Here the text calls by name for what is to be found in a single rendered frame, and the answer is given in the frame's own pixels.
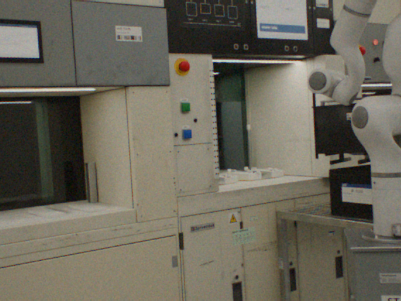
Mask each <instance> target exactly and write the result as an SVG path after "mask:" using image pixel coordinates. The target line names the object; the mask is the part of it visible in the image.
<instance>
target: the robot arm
mask: <svg viewBox="0 0 401 301"><path fill-rule="evenodd" d="M376 3H377V0H345V3H344V5H343V7H342V10H341V12H340V15H339V18H338V20H337V22H336V24H335V27H334V29H333V32H332V35H331V37H330V44H331V46H332V47H333V49H334V50H335V51H337V52H338V53H339V54H340V55H341V56H342V58H343V59H344V61H345V64H346V66H347V71H348V76H345V75H344V74H343V73H342V72H341V71H334V70H329V69H314V70H313V71H312V72H311V73H310V74H309V76H308V78H307V85H308V87H309V90H310V91H311V92H312V93H315V94H321V95H325V96H328V97H329V98H331V99H333V100H334V101H336V102H338V103H340V104H342V105H350V104H352V103H353V102H354V101H355V100H356V98H357V96H358V94H359V91H360V89H361V86H362V84H363V83H364V77H365V73H366V69H365V63H364V58H363V56H362V54H361V52H360V49H359V46H358V43H359V39H360V37H361V35H362V33H363V31H364V28H365V27H366V24H367V22H368V20H369V18H370V16H371V14H372V12H373V9H374V7H375V5H376ZM382 63H383V69H384V71H385V73H386V74H387V76H388V77H389V79H390V82H391V86H392V93H391V95H386V96H373V97H368V98H364V99H363V100H360V101H358V103H357V104H356V105H355V106H354V108H353V110H352V116H351V124H352V128H353V131H354V133H355V135H356V136H357V138H358V139H359V141H360V142H361V144H362V145H363V147H364V148H365V149H366V150H367V152H368V154H369V157H370V163H371V193H372V201H373V225H374V228H370V230H366V231H364V232H362V237H363V238H364V239H365V240H368V241H372V242H380V243H389V244H401V148H400V147H399V146H398V145H397V144H396V142H395V141H394V139H393V136H396V135H401V11H400V12H399V13H398V14H397V15H396V16H395V17H394V18H393V19H392V21H391V22H390V24H389V26H388V28H387V31H386V34H385V42H384V47H383V54H382Z"/></svg>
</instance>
